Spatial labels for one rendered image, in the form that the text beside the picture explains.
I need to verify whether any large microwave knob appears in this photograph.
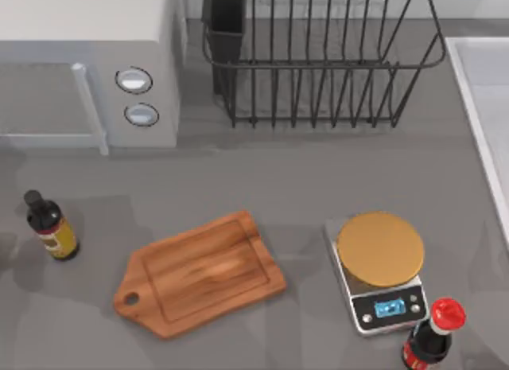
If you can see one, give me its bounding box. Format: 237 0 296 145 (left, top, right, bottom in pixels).
115 66 154 95

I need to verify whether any black wire dish rack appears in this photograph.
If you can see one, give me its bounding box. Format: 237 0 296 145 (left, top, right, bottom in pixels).
201 0 447 130

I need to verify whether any dark bottle with yellow label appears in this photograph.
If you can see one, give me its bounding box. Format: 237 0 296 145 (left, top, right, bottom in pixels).
23 189 81 262

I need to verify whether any black cutlery holder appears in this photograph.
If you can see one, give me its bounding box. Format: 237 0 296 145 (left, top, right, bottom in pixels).
201 0 247 95

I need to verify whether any dark bottle with red cap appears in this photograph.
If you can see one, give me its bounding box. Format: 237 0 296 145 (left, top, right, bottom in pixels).
402 297 467 370

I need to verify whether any pale microwave oven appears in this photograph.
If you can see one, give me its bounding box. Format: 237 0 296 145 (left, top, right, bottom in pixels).
0 0 188 156

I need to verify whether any small microwave knob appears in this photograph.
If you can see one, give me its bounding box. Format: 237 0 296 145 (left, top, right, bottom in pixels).
123 102 161 128

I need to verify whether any wooden cutting board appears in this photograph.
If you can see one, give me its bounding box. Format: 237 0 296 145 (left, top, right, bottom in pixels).
113 210 288 341

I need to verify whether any kitchen scale with golden plate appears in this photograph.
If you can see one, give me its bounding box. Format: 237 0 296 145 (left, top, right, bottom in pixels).
324 212 430 338

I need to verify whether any microwave door handle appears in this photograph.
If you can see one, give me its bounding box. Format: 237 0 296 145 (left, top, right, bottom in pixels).
71 62 110 156

